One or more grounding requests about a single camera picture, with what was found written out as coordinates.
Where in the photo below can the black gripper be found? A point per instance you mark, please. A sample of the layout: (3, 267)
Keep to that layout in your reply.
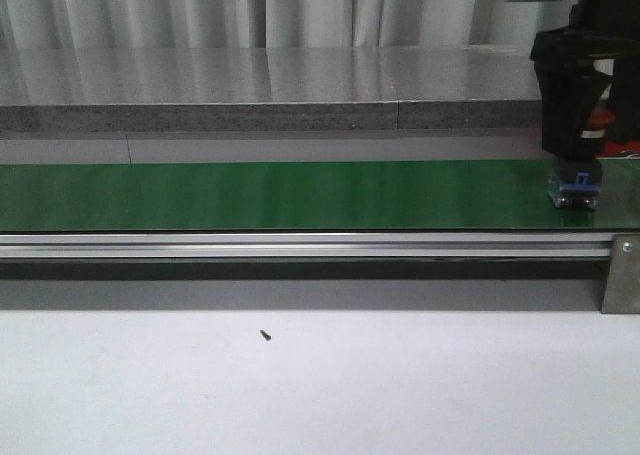
(570, 91)

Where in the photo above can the red plastic tray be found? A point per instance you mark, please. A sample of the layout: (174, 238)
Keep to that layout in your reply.
(629, 149)

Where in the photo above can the green conveyor belt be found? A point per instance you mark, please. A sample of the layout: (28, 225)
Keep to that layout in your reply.
(319, 196)

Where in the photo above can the grey pleated curtain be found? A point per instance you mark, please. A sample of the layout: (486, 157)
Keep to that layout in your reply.
(89, 24)

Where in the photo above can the metal conveyor support bracket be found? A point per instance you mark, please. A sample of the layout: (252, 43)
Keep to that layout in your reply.
(621, 294)

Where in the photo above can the aluminium conveyor side rail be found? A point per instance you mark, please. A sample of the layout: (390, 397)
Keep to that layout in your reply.
(516, 244)

